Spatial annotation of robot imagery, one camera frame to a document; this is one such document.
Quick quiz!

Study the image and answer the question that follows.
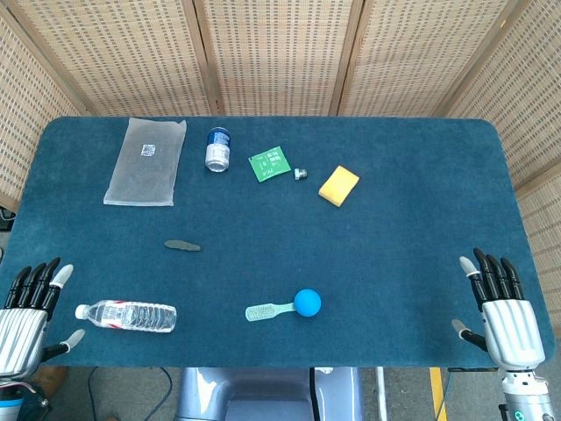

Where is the light green brush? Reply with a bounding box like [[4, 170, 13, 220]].
[[245, 302, 299, 325]]

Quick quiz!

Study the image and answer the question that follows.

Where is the clear plastic bag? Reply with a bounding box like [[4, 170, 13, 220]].
[[103, 117, 188, 207]]

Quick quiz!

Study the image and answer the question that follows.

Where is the small grey-green object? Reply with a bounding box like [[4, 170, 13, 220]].
[[164, 239, 202, 253]]

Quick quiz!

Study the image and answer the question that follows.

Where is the blue floor cable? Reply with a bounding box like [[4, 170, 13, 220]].
[[87, 367, 183, 421]]

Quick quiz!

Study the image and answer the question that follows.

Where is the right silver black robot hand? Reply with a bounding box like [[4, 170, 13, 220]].
[[451, 247, 547, 372]]

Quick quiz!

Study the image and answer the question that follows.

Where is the grey robot torso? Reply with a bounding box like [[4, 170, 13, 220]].
[[174, 366, 366, 421]]

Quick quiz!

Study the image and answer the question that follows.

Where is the blue table cloth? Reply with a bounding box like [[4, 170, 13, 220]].
[[0, 115, 556, 369]]

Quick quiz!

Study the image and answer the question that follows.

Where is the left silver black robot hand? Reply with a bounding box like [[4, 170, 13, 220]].
[[0, 257, 87, 378]]

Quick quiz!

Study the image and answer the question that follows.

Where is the clear plastic water bottle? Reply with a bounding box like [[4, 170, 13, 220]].
[[75, 299, 178, 333]]

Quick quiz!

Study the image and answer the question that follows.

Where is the white metal pole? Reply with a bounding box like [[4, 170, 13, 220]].
[[374, 367, 389, 421]]

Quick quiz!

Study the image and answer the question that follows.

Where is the blue ball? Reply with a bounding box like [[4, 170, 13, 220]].
[[293, 288, 323, 318]]

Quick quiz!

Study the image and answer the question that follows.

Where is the green sachet packet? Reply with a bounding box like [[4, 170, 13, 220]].
[[247, 146, 291, 183]]

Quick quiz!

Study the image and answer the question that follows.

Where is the yellow sponge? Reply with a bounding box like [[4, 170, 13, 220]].
[[317, 164, 361, 208]]

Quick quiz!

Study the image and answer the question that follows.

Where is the woven folding screen panel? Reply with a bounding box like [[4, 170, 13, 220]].
[[337, 0, 527, 118], [0, 8, 91, 211], [8, 0, 218, 118], [192, 0, 366, 118], [446, 0, 561, 334]]

